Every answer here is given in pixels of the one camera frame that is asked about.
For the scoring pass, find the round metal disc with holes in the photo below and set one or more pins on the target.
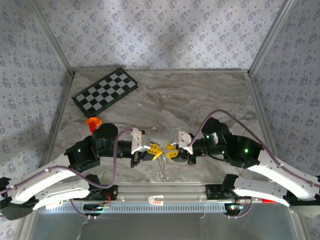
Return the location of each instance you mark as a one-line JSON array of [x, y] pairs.
[[162, 167]]

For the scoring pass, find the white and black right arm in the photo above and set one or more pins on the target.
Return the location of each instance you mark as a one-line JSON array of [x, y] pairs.
[[275, 175]]

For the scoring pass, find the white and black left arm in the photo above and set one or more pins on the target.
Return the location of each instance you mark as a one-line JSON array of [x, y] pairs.
[[37, 185]]

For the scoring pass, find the red block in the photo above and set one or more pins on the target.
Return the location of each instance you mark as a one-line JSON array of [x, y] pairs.
[[92, 128]]

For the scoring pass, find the white and pink key tags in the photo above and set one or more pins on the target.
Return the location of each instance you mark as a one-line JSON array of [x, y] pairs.
[[155, 200]]

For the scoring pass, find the folding chessboard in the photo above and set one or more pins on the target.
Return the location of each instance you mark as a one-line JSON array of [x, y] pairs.
[[105, 92]]

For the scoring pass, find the small circuit board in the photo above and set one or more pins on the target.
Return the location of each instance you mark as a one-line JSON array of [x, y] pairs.
[[96, 207], [233, 208]]

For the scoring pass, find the red toy brick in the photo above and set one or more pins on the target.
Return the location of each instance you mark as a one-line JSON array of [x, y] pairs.
[[270, 200]]

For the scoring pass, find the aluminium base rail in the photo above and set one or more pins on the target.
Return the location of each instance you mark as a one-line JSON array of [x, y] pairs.
[[162, 190]]

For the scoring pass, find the aluminium frame bar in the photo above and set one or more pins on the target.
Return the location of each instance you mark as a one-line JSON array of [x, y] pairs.
[[258, 112], [56, 112], [162, 71]]

